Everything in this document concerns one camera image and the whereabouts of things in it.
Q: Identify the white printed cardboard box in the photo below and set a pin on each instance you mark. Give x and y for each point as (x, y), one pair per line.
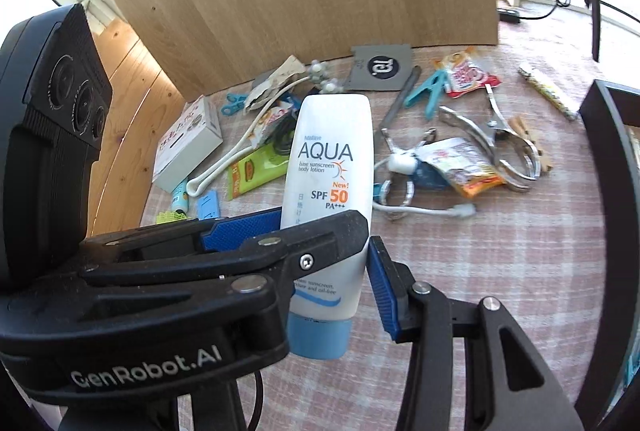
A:
(186, 144)

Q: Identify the large steel clamp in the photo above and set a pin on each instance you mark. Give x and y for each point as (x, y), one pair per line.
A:
(514, 157)

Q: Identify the grey metal spoon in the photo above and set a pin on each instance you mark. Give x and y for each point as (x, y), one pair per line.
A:
(398, 103)

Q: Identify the red coffee mate sachet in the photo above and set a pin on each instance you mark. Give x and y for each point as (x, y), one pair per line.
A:
(465, 72)

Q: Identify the black storage tray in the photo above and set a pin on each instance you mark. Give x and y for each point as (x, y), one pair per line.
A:
(607, 111)

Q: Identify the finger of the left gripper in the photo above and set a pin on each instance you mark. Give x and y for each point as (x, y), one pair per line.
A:
(75, 344)
(298, 251)

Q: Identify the white ball massage roller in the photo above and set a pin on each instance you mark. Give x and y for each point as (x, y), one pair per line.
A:
(317, 74)

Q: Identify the blue phone stand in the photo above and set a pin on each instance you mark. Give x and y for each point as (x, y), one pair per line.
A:
(208, 206)

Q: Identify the teal plastic clothespin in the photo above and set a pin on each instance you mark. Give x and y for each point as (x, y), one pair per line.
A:
(432, 88)

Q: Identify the small blue bottle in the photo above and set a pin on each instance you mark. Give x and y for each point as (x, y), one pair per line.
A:
(421, 174)

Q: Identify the white orange snack packet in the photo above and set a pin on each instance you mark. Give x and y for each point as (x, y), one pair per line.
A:
(462, 165)

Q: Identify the cream shower cap packet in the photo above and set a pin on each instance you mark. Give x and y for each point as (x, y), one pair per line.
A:
(264, 90)

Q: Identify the grey square sachet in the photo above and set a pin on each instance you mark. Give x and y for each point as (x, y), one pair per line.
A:
(379, 68)

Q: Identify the black cable remote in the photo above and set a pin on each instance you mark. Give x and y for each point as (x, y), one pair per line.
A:
(510, 16)

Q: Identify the wooden clothespin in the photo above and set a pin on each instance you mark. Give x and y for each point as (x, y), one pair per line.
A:
(520, 126)

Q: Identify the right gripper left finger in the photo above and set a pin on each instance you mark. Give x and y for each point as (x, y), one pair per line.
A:
(229, 233)

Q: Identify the patterned lighter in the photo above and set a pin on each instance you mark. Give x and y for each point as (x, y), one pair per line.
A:
(551, 91)

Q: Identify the blue scissor-shaped clip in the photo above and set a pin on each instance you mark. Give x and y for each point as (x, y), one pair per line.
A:
(234, 103)

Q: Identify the yellow shuttlecock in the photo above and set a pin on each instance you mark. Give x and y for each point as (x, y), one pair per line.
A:
(165, 217)

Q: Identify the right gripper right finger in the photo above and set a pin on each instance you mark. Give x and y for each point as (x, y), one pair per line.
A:
(508, 385)

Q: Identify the light blue cream tube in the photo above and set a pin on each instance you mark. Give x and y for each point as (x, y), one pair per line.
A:
(180, 198)

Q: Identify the white Aqua sunscreen tube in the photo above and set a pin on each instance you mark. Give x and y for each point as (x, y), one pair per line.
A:
(330, 170)

